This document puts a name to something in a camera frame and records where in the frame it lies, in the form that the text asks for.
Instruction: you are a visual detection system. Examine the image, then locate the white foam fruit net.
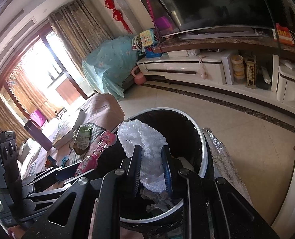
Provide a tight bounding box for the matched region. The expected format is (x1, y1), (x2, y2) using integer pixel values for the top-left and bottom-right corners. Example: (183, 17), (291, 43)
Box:
(117, 119), (168, 193)

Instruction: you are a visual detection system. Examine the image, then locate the pink snack pouch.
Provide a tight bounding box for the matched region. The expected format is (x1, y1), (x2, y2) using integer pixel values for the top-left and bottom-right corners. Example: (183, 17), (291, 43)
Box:
(74, 131), (118, 177)

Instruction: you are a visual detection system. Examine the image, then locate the black trash bin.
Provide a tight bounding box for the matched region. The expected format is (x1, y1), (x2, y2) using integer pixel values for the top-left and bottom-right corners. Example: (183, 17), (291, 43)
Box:
(99, 108), (208, 230)

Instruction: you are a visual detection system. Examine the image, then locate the beige sofa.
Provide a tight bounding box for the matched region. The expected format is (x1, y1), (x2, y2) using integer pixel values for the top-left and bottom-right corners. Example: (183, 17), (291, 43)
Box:
(17, 138), (41, 175)

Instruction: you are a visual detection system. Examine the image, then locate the green snack bag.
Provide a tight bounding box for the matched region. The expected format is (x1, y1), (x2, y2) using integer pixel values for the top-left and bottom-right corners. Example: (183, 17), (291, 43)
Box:
(73, 123), (93, 156)

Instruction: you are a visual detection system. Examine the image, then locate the purple thermos bottle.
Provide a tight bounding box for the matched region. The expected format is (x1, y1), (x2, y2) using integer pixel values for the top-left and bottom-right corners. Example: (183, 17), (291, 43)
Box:
(24, 119), (52, 152)

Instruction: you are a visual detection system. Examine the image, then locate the pink tablecloth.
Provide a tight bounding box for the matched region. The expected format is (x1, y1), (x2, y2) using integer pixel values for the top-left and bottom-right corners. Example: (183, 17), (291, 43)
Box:
(10, 93), (148, 239)

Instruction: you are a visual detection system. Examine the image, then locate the stack of children's books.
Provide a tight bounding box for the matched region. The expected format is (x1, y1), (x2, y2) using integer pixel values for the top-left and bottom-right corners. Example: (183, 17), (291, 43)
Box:
(52, 109), (85, 149)

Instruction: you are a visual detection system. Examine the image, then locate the left curtain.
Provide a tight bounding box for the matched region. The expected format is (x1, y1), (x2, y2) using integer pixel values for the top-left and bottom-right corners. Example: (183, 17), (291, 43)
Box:
(0, 96), (30, 146)

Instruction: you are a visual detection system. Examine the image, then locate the curtain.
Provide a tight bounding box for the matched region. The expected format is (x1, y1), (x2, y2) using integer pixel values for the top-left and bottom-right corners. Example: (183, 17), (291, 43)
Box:
(47, 0), (113, 74)
(0, 96), (30, 146)

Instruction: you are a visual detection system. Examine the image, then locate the pink kettlebell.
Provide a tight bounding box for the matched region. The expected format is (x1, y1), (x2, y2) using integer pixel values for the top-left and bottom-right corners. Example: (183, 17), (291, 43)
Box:
(131, 66), (147, 85)

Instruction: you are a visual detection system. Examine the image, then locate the furniture under teal cover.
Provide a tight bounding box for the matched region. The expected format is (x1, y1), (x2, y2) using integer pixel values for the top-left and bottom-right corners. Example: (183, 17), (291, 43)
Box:
(82, 36), (138, 99)

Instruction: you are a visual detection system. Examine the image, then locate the toy phone play set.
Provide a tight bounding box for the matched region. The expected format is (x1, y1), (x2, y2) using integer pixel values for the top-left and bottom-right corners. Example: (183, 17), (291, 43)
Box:
(131, 28), (162, 59)

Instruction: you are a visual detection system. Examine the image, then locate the white TV cabinet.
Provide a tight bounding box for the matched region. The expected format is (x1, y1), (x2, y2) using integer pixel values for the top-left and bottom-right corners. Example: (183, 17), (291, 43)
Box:
(137, 50), (295, 114)

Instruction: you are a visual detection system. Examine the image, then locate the right curtain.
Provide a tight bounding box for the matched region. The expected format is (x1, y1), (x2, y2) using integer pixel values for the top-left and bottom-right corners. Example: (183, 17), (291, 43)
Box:
(47, 0), (113, 74)

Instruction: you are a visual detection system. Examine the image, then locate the large black television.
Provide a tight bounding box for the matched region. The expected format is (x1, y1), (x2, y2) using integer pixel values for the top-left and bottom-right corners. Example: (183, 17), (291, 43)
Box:
(141, 0), (288, 36)

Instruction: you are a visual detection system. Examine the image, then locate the red heart hanging decoration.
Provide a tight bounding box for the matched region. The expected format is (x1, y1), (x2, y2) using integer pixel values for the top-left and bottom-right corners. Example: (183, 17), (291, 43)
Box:
(104, 0), (133, 34)

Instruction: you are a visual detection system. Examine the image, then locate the red toy telephone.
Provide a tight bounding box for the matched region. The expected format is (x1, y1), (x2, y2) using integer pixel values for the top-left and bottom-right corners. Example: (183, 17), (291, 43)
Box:
(273, 23), (295, 46)

